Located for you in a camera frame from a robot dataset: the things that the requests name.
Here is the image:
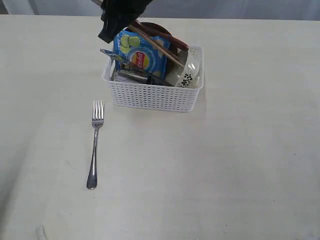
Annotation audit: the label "stainless steel table knife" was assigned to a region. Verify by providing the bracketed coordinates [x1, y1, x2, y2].
[100, 48, 131, 65]

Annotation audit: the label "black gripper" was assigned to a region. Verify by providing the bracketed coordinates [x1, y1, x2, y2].
[92, 0, 152, 43]

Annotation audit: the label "white ceramic bowl black flowers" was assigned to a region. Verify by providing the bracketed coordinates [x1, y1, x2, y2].
[164, 47, 201, 88]

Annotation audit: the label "white plastic lattice basket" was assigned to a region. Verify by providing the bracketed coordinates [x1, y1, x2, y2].
[102, 46, 204, 113]

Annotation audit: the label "stainless steel fork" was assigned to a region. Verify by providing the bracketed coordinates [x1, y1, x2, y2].
[86, 100, 104, 190]

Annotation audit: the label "dark red wooden spoon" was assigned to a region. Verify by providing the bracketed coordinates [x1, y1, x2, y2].
[131, 20, 190, 51]

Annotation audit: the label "brown round plate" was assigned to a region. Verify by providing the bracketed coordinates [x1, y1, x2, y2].
[124, 21, 181, 51]

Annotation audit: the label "blue Lays chip bag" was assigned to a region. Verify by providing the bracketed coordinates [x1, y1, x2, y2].
[113, 30, 168, 79]

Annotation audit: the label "wooden chopstick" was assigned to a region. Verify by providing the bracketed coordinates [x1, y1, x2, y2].
[128, 24, 184, 68]

